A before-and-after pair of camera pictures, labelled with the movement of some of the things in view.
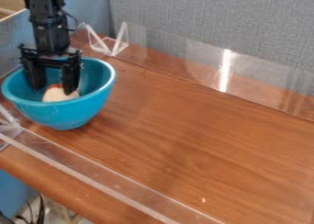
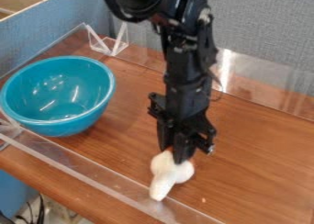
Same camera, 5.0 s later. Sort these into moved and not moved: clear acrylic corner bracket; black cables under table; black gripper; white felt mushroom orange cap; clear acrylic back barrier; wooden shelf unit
Moved: white felt mushroom orange cap; black gripper
Not moved: black cables under table; wooden shelf unit; clear acrylic corner bracket; clear acrylic back barrier
